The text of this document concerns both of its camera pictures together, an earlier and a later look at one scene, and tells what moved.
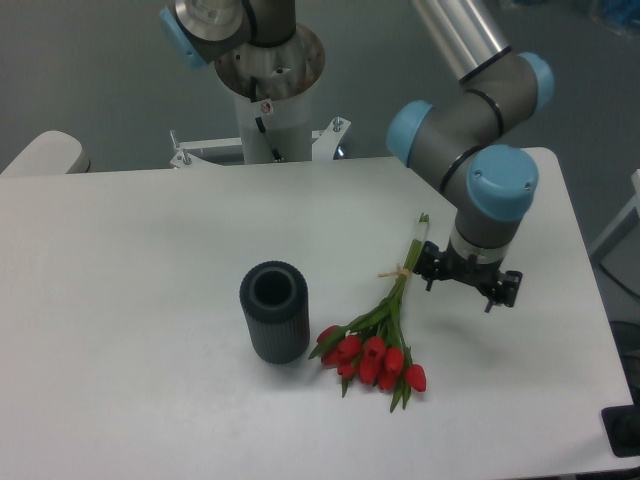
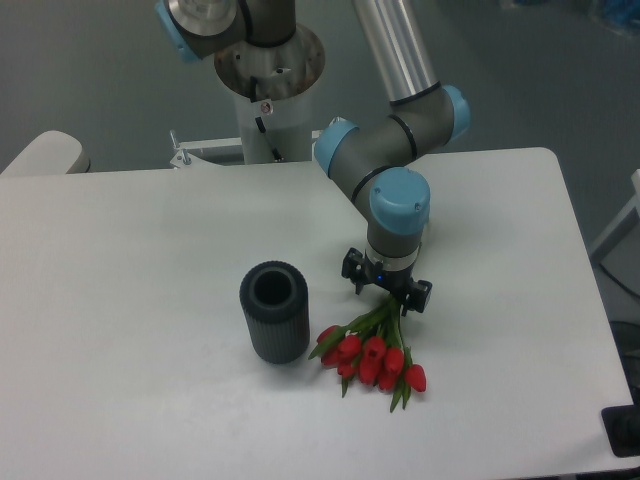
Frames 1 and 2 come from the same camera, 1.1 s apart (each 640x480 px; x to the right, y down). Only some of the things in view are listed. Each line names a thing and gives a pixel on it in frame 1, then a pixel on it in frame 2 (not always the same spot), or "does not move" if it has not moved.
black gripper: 433,264 to 358,268
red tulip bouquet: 373,349 does not move
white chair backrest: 51,153 does not move
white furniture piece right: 618,253 does not move
